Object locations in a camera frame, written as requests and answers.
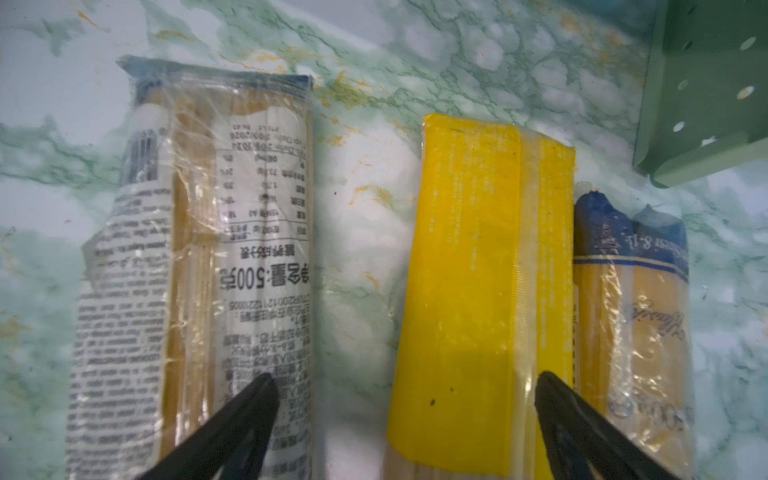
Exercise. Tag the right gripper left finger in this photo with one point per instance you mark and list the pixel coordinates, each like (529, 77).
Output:
(232, 444)

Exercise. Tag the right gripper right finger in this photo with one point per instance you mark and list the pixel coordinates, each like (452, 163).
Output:
(581, 444)

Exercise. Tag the clear white label spaghetti bag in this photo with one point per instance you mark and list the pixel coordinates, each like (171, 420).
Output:
(200, 278)

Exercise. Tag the yellow spaghetti bag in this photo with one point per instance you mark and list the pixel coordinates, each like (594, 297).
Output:
(488, 305)

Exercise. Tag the green wooden shelf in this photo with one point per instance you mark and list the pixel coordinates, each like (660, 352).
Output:
(704, 106)

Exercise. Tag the blue clear spaghetti bag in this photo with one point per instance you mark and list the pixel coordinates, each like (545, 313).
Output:
(633, 352)

